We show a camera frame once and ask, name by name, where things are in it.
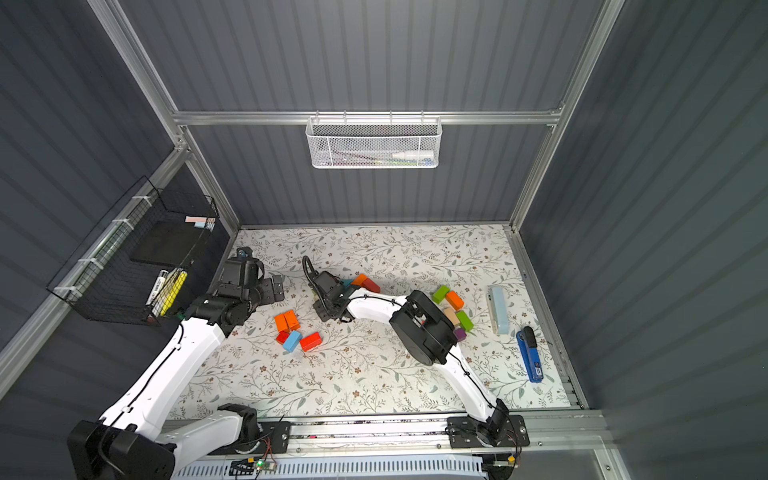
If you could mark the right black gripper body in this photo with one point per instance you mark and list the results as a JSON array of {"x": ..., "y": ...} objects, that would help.
[{"x": 323, "y": 285}]

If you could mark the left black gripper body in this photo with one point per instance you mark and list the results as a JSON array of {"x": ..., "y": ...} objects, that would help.
[{"x": 241, "y": 273}]

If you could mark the orange rectangular block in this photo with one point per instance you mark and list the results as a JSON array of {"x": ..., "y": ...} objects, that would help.
[{"x": 360, "y": 280}]

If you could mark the red rectangular block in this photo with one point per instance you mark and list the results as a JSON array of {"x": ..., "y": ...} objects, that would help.
[
  {"x": 371, "y": 286},
  {"x": 311, "y": 341}
]

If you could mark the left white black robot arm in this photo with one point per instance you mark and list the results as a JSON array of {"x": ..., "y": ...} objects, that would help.
[{"x": 126, "y": 441}]

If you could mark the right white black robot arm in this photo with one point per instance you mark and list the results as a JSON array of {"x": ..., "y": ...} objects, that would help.
[{"x": 426, "y": 333}]

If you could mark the orange block left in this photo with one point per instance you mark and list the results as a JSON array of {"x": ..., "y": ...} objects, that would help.
[{"x": 287, "y": 321}]

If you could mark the small red block left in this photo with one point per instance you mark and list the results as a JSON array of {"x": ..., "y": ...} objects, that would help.
[{"x": 282, "y": 336}]

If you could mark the light blue block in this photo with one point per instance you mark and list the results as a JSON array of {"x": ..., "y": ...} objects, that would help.
[{"x": 292, "y": 341}]

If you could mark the yellow highlighter pack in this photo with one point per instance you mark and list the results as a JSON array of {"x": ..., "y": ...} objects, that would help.
[{"x": 169, "y": 291}]

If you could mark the green block right tilted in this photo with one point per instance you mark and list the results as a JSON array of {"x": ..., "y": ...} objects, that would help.
[{"x": 440, "y": 294}]

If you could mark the natural wood block right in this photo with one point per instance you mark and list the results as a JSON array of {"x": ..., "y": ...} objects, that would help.
[{"x": 451, "y": 315}]

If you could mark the orange block right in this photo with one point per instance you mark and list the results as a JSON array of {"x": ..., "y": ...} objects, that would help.
[{"x": 454, "y": 300}]

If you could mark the purple block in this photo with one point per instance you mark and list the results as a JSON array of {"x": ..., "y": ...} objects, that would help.
[{"x": 459, "y": 334}]

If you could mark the green block right lower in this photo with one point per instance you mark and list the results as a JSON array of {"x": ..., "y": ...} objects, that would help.
[{"x": 465, "y": 322}]

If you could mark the white marker in basket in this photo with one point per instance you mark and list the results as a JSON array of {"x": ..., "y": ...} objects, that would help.
[{"x": 417, "y": 157}]

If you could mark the light blue eraser box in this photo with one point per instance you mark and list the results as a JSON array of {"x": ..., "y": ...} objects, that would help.
[{"x": 498, "y": 310}]

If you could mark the blue stapler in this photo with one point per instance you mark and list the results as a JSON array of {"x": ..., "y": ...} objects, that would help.
[{"x": 528, "y": 346}]

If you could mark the black wire mesh basket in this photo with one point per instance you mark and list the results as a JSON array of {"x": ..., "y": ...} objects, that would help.
[{"x": 118, "y": 279}]

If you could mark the white wire mesh basket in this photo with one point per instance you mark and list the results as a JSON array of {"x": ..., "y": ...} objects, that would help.
[{"x": 368, "y": 146}]

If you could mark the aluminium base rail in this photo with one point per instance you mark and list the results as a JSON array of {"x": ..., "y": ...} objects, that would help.
[{"x": 428, "y": 433}]

